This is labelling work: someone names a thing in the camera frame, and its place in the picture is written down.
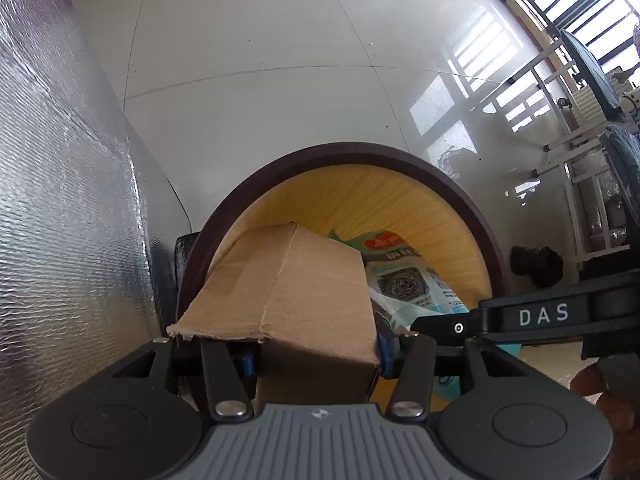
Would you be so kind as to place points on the silver foil table cover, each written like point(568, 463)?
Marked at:
point(60, 160)

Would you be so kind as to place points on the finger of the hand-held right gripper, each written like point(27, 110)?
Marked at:
point(450, 328)

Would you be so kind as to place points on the window with black railing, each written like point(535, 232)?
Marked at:
point(575, 7)

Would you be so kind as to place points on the black lumpy floor object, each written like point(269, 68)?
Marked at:
point(535, 265)

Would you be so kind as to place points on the brown rimmed round bin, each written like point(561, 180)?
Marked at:
point(350, 151)

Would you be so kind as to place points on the person's right hand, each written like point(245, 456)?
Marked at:
point(622, 412)

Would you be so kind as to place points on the brown cardboard box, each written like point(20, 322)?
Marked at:
point(300, 285)

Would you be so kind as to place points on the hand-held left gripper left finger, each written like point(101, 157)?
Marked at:
point(248, 364)

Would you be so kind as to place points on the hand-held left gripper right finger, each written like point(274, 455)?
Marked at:
point(387, 356)

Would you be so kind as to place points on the white frame padded bench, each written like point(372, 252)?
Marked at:
point(590, 70)

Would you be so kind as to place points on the blue white scourer packet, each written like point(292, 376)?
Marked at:
point(402, 280)

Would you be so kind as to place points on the black plastic bag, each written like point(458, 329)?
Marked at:
point(184, 255)

